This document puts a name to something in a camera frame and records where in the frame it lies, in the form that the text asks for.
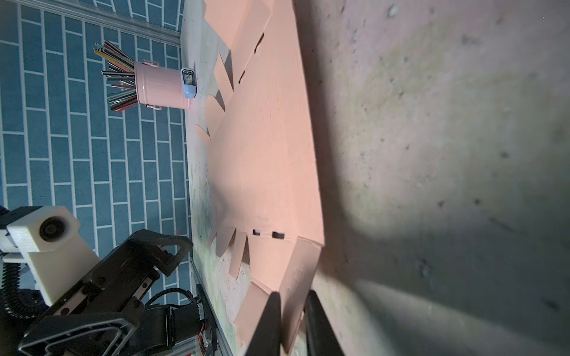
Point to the pink paper box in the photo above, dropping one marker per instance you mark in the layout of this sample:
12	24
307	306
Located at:
261	161

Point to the bundle of coloured pencils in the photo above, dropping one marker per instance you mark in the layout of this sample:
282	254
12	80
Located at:
120	75

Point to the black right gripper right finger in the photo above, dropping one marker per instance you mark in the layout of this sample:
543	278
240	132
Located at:
321	339

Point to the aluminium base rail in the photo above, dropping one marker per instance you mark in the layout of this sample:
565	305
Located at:
211	339

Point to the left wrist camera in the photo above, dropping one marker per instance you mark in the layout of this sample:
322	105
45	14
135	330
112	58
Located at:
48	240

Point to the light blue small stapler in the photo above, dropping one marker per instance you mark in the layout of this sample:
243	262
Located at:
188	80

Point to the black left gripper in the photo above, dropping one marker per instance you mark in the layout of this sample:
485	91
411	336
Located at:
101	312

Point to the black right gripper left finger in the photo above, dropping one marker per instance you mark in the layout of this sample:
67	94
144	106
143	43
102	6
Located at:
266	339

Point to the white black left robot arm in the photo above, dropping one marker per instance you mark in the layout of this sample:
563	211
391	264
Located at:
161	327

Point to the pink metal pencil bucket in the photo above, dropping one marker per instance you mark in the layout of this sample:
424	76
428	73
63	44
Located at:
158	87

